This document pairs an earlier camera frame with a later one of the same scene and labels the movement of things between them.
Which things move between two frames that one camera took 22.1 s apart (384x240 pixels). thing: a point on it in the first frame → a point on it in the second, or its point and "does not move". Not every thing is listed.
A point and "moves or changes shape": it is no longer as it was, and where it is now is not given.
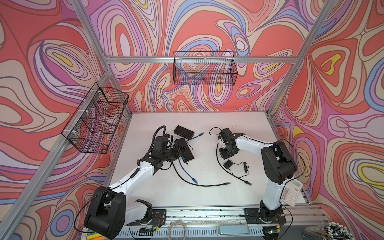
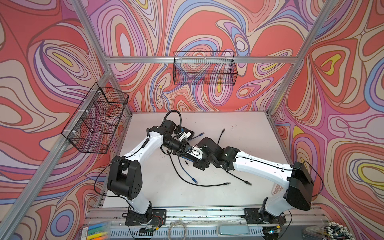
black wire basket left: x=92 y=124 does not move
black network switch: x=187 y=155 moves or changes shape
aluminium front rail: x=228 y=222 does not move
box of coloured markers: x=92 y=235 does not move
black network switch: x=184 y=132 does not move
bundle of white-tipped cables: x=331 y=231 does not move
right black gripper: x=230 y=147 → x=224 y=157
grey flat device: x=242 y=230 does not move
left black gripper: x=177 y=151 → x=183 y=146
